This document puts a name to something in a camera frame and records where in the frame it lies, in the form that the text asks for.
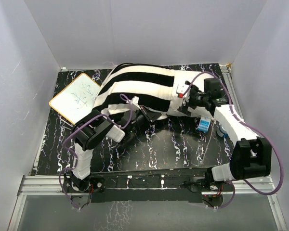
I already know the white pillow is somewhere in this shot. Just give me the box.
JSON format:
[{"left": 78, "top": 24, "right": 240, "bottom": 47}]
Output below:
[{"left": 166, "top": 70, "right": 232, "bottom": 121}]

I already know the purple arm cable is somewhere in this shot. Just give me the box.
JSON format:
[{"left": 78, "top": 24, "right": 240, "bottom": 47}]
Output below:
[
  {"left": 58, "top": 94, "right": 140, "bottom": 209},
  {"left": 185, "top": 71, "right": 285, "bottom": 207}
]

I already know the blue white tape roll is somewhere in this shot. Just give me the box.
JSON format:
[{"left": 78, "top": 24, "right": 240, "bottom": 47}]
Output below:
[{"left": 216, "top": 125, "right": 228, "bottom": 138}]

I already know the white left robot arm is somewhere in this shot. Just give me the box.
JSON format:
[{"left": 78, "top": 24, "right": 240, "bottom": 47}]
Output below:
[{"left": 69, "top": 106, "right": 162, "bottom": 192}]

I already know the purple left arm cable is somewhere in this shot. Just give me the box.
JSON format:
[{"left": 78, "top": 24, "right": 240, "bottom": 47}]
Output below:
[{"left": 58, "top": 94, "right": 140, "bottom": 209}]

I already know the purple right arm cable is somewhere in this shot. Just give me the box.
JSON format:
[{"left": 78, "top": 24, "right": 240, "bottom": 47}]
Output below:
[{"left": 185, "top": 71, "right": 285, "bottom": 207}]

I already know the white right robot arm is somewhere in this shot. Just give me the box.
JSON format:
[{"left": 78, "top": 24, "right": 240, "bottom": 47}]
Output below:
[{"left": 177, "top": 78, "right": 272, "bottom": 191}]

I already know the yellow framed whiteboard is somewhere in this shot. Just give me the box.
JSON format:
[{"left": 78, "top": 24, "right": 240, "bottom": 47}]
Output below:
[{"left": 49, "top": 73, "right": 100, "bottom": 125}]

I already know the aluminium table frame rail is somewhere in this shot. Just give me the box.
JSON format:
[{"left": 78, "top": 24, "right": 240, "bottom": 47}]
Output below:
[{"left": 9, "top": 175, "right": 287, "bottom": 231}]

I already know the black white striped pillowcase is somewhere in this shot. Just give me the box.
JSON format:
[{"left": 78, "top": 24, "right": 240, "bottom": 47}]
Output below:
[{"left": 94, "top": 64, "right": 191, "bottom": 121}]

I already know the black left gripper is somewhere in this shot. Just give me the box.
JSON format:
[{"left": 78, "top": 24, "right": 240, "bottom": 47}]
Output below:
[{"left": 129, "top": 106, "right": 162, "bottom": 134}]

